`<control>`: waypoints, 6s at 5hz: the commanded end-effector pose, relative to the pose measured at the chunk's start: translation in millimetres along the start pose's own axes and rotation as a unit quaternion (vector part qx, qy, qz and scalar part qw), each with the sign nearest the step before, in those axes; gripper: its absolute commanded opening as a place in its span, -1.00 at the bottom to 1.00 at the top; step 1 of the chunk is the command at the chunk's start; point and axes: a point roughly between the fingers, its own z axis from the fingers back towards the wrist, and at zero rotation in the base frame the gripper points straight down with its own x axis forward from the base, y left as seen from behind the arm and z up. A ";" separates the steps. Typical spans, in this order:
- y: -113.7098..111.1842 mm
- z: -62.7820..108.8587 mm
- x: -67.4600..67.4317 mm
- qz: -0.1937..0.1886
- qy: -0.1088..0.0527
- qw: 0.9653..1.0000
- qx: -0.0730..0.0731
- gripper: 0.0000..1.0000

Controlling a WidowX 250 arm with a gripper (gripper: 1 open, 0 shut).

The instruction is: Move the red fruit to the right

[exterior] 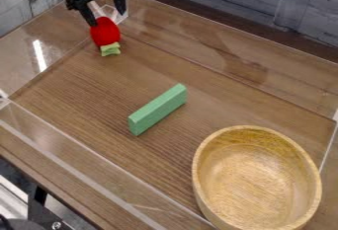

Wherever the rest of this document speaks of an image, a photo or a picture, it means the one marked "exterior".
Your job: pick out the black table leg mount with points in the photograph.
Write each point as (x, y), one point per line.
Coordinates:
(24, 215)

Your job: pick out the red plush strawberry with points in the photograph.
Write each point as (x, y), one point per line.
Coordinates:
(106, 36)

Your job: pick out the clear acrylic corner bracket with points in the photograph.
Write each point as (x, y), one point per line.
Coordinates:
(107, 11)

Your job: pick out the wooden bowl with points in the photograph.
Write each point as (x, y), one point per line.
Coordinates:
(256, 181)

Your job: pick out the green rectangular block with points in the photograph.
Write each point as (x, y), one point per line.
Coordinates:
(157, 109)

